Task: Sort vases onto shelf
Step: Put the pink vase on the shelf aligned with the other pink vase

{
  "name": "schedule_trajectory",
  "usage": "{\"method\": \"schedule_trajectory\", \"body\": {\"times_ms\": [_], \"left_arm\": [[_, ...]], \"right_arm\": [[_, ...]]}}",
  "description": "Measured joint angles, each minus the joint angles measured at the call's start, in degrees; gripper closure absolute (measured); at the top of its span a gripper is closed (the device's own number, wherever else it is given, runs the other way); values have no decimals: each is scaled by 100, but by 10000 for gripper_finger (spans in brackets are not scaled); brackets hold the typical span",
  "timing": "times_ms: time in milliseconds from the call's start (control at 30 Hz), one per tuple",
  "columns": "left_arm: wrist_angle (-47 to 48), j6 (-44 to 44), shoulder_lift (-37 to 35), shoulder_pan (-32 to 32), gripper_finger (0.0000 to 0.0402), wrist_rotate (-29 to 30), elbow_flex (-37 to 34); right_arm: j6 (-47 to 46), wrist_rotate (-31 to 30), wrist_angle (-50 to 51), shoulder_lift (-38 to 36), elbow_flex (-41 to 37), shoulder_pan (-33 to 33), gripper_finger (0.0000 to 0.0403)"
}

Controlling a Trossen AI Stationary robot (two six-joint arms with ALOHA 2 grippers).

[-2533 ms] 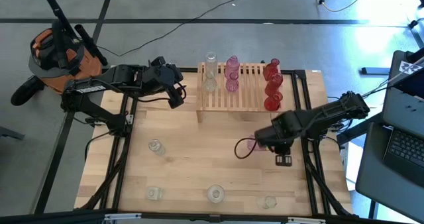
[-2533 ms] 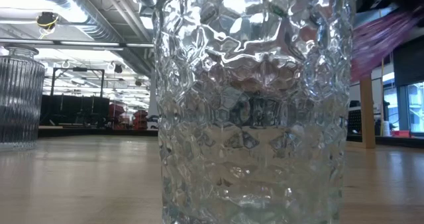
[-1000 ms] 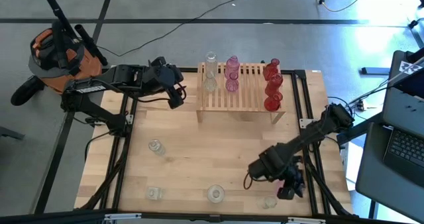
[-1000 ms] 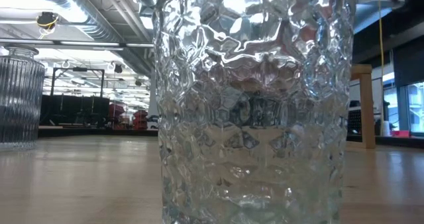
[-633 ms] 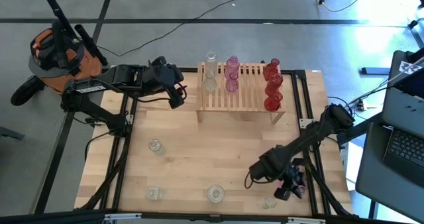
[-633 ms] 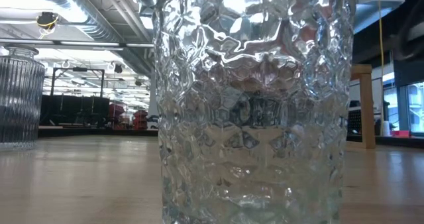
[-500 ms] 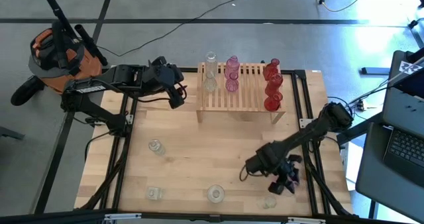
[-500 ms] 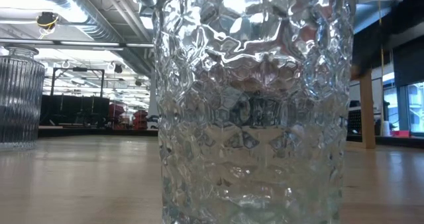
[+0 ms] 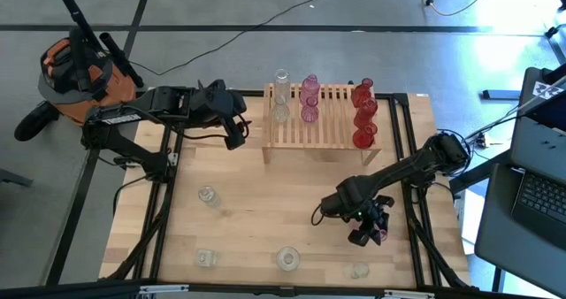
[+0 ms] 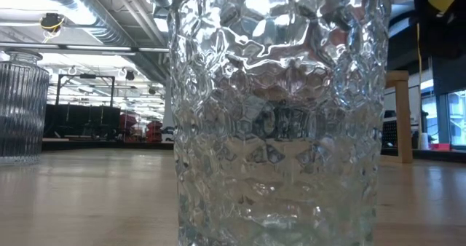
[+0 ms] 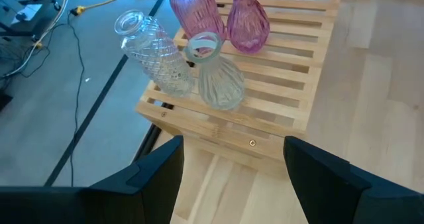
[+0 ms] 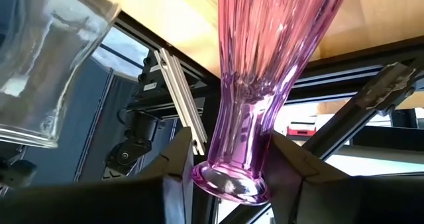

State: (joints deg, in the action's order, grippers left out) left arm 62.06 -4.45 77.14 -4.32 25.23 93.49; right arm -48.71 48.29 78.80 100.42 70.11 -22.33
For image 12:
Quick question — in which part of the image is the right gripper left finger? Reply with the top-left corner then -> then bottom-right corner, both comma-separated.
135,127 -> 196,224

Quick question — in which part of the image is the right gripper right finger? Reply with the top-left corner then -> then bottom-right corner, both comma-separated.
264,132 -> 350,224

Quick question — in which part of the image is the pink fluted vase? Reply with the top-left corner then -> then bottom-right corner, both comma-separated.
191,0 -> 352,207

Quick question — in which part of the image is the red white box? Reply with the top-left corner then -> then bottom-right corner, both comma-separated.
287,119 -> 318,138

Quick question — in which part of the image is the clear flared vase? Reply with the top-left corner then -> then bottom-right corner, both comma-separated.
0,0 -> 122,149

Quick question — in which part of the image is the black pivot bracket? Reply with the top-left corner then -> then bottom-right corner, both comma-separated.
102,109 -> 163,182

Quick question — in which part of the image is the silver frame bracket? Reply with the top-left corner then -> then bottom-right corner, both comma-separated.
152,47 -> 209,156

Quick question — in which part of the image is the black aluminium table frame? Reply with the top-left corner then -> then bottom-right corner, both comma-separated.
74,10 -> 424,224

